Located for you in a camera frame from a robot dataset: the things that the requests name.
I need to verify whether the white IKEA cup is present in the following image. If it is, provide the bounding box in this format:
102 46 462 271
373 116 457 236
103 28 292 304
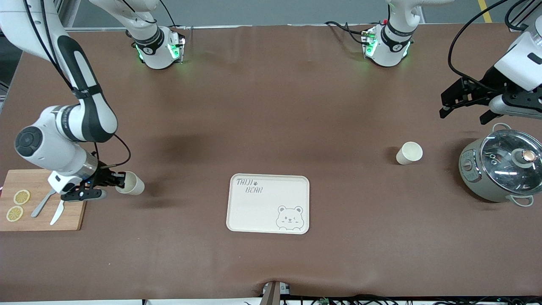
395 141 423 166
115 171 145 196

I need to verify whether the bamboo cutting board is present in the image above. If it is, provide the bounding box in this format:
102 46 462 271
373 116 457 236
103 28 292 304
0 169 94 232

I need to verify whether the white plastic knife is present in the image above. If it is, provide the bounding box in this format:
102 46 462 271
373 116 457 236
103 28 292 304
50 199 66 226

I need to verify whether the grey plastic knife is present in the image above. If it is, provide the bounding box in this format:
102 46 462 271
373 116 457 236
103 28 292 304
31 189 58 218

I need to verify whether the grey electric cooking pot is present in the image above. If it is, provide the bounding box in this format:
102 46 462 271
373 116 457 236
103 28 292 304
459 123 542 207

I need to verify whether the glass pot lid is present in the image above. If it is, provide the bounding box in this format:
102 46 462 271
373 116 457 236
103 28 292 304
480 129 542 196

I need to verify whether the cream bear print tray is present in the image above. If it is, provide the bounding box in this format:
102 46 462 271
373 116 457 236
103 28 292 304
226 173 310 235

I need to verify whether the brown table mat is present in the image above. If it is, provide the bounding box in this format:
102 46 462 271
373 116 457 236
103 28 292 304
0 24 542 302

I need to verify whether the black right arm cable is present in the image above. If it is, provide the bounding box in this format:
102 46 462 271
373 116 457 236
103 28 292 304
23 0 132 168

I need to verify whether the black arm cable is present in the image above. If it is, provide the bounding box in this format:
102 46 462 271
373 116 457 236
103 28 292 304
23 0 132 168
449 0 509 92

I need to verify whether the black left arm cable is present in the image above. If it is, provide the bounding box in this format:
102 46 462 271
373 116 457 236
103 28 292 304
449 0 509 92

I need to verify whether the black looped cable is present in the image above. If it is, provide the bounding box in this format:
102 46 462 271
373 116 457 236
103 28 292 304
505 0 535 32

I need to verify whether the black base cable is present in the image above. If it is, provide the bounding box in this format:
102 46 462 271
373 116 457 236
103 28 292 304
158 0 176 28
325 20 370 45

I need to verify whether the grey metal table bracket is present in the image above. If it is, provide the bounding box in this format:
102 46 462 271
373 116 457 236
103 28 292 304
262 281 293 305

